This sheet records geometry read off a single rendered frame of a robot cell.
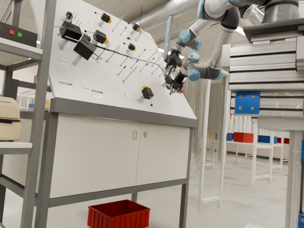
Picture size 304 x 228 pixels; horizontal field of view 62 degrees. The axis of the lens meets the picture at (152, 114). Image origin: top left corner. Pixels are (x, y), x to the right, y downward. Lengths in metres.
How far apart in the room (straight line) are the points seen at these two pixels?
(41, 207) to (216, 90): 2.20
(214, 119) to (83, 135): 1.86
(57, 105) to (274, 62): 0.91
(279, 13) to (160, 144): 1.08
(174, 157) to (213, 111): 1.17
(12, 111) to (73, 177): 0.42
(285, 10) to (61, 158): 1.12
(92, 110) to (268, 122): 0.81
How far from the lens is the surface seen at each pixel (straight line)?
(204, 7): 1.42
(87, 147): 1.35
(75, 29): 1.45
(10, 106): 1.21
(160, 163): 1.76
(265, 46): 1.03
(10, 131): 1.18
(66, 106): 1.23
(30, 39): 1.22
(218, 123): 2.86
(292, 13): 1.09
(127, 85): 1.62
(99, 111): 1.33
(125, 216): 1.95
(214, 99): 2.93
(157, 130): 1.70
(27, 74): 12.86
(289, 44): 1.02
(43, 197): 1.29
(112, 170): 1.48
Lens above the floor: 0.76
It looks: 3 degrees up
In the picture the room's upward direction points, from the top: 5 degrees clockwise
